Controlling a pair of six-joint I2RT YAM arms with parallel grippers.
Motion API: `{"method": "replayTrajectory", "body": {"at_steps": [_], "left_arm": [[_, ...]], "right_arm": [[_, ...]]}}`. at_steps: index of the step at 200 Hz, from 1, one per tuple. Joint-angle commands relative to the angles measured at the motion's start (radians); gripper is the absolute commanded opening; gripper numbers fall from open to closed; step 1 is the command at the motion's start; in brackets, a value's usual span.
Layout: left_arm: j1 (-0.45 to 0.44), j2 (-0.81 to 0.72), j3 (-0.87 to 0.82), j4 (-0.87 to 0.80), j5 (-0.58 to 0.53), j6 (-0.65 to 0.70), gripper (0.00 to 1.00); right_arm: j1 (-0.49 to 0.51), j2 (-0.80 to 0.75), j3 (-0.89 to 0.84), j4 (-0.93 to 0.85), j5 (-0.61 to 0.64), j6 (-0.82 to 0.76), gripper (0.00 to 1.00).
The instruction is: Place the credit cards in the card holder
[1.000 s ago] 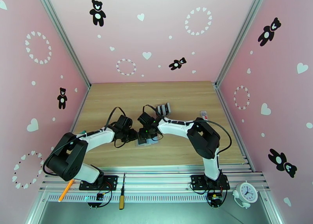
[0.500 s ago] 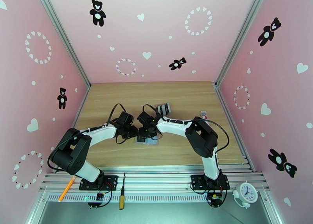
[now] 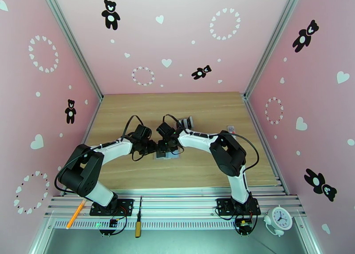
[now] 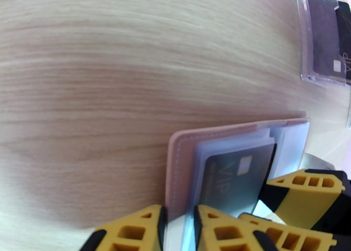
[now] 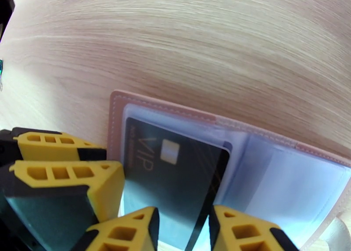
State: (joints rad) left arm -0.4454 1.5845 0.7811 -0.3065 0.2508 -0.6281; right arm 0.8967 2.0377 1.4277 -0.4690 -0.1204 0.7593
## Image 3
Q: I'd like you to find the clear acrylic card stand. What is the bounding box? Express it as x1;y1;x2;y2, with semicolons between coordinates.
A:
177;116;194;130

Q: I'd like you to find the orange pencil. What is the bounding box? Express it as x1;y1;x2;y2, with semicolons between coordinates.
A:
66;200;87;230

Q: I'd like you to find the white alarm clock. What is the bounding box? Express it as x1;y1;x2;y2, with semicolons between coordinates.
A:
263;206;293;237

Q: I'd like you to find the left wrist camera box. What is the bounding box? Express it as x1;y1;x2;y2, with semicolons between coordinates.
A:
134;124;152;140

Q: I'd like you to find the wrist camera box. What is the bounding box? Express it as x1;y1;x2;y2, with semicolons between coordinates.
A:
134;124;152;140
156;122;174;137

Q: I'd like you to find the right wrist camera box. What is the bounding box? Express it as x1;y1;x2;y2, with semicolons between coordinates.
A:
156;122;174;137

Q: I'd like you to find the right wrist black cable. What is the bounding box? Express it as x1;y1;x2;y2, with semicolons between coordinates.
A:
162;114;186;132

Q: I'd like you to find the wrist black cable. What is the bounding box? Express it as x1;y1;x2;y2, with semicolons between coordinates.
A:
120;115;145;143
162;114;186;132

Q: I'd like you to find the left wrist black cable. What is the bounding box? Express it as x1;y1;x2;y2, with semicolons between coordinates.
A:
120;115;145;143

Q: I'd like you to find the aluminium side rail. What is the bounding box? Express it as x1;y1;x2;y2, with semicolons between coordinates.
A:
59;95;104;197
243;93;290;197

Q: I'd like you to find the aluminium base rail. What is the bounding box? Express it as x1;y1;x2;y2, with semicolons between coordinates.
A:
43;188;307;219

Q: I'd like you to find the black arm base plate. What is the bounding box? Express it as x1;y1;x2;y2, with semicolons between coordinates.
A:
216;198;262;217
89;198;134;217

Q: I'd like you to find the yellow handled screwdriver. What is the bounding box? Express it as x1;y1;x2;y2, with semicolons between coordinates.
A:
135;195;143;238

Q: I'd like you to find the perforated metal cable duct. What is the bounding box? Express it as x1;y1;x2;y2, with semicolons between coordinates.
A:
51;218;301;231

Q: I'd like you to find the aluminium frame post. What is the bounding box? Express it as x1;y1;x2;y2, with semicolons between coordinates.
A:
243;0;307;100
37;0;104;103

